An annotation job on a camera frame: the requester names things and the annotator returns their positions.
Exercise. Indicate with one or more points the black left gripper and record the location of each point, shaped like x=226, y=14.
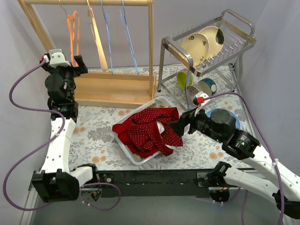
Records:
x=76, y=68

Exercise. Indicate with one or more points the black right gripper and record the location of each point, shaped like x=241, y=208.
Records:
x=187, y=122

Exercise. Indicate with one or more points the beige plastic hanger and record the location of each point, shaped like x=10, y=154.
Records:
x=94, y=28

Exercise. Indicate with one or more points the red polka dot garment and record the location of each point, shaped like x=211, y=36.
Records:
x=150, y=133

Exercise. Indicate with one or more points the orange hanger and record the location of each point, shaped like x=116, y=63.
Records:
x=73, y=24

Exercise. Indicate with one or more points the blue wire hanger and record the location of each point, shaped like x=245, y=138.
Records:
x=127, y=34
x=107, y=22

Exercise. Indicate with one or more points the red skirt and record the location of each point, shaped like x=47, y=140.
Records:
x=122, y=133

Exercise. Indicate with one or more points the pastel floral garment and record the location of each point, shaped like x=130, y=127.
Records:
x=160, y=104

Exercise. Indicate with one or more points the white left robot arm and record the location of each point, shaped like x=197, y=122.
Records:
x=55, y=182

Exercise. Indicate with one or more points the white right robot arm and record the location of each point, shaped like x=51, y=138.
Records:
x=280, y=186

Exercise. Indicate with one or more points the white plastic basket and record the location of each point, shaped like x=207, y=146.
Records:
x=144, y=133

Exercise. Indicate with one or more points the patterned brown bowl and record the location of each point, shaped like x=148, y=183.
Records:
x=192, y=92

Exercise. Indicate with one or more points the teal white bowl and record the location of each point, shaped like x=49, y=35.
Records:
x=208, y=86

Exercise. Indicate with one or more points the green bowl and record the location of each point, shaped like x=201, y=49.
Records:
x=181, y=78

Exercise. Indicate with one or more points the wooden clothes rack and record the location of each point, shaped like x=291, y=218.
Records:
x=102, y=89

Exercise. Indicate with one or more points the blue plate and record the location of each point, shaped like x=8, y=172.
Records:
x=237, y=123

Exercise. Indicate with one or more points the metal dish rack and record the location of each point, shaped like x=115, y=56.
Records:
x=225, y=69

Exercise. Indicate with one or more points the floral table mat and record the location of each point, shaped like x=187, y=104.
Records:
x=93, y=141

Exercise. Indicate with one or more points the cream plate front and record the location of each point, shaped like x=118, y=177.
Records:
x=197, y=45

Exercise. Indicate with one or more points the cream plate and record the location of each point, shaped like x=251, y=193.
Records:
x=197, y=45
x=215, y=39

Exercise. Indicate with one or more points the cream plate back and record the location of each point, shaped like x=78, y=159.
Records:
x=215, y=39

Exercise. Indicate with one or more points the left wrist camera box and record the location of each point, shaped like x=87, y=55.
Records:
x=55, y=58

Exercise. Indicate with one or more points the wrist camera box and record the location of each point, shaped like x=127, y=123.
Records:
x=55, y=58
x=200, y=99

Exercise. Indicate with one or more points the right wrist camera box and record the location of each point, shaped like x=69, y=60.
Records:
x=200, y=99

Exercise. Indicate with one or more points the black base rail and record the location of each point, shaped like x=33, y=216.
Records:
x=144, y=183

